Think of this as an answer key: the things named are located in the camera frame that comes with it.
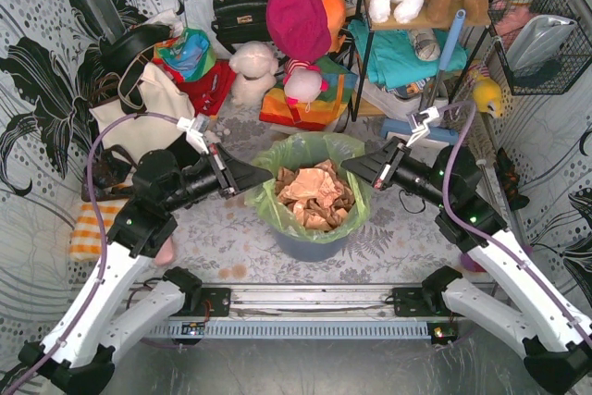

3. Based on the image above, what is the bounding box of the green trash bag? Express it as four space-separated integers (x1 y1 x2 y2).
245 132 371 244

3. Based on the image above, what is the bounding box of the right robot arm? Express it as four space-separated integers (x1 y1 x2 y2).
341 138 591 394

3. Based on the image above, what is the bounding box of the silver foil pouch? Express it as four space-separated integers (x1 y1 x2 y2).
506 15 578 71

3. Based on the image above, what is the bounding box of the blue round trash bin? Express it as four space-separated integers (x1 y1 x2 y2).
271 228 351 263

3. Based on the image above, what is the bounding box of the pink foam roller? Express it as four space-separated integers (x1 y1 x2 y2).
154 237 175 266

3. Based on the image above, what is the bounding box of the orange white checked towel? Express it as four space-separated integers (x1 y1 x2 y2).
68 199 126 262

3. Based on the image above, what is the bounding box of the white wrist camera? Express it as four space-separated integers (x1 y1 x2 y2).
177 114 210 154
406 106 439 147

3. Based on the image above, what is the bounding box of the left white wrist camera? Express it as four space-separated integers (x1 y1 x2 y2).
177 114 210 154

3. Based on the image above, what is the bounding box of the teal folded cloth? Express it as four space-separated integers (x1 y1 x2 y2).
348 20 468 89

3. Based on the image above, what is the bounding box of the cream plush lamb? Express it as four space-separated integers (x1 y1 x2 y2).
229 41 279 106

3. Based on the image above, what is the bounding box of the rainbow striped cloth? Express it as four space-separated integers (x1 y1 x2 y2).
259 56 358 131

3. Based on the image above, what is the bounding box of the magenta cloth bag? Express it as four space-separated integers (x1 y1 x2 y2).
265 0 331 62

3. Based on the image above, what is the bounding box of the purple cable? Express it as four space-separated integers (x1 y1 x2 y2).
0 112 181 395
434 99 580 327

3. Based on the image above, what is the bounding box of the cream canvas tote bag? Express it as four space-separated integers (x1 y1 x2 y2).
88 61 197 167

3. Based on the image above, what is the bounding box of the crumpled brown paper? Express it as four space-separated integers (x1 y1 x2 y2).
275 159 356 232

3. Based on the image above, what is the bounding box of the orange plush toy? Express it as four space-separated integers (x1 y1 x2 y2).
321 0 346 53

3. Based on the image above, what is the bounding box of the blue floor sweeper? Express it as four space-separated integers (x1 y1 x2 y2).
381 9 466 146

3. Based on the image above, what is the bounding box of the black orange toy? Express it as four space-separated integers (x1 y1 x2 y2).
494 147 530 211

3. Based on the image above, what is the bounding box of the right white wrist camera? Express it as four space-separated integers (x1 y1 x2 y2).
406 106 439 147

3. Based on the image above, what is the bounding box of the yellow plush duck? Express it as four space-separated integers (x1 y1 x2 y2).
468 66 503 118

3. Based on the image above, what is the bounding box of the black leather handbag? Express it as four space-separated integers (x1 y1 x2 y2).
211 0 272 54

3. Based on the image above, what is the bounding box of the grey patterned ball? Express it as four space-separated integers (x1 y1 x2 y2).
408 29 440 62

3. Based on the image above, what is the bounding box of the colourful printed bag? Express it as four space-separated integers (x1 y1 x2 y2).
152 28 216 83

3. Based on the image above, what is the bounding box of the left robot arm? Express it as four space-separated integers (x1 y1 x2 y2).
18 143 273 394

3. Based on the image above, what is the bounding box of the black round hat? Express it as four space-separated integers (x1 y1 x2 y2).
99 24 171 74

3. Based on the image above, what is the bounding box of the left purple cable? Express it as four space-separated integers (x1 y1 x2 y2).
0 112 181 395

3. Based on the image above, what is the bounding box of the white sneaker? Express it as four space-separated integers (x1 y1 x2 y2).
358 82 424 121

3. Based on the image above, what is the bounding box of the red cloth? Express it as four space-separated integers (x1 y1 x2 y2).
162 60 236 117

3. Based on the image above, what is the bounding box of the black cloth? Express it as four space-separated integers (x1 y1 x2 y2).
166 135 201 169

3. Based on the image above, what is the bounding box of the pink faced plush doll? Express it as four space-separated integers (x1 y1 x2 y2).
283 58 328 105

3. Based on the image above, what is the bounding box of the black wire basket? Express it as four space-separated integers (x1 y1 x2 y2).
488 0 591 96

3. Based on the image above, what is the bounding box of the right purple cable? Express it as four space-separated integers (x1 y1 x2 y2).
434 99 580 327

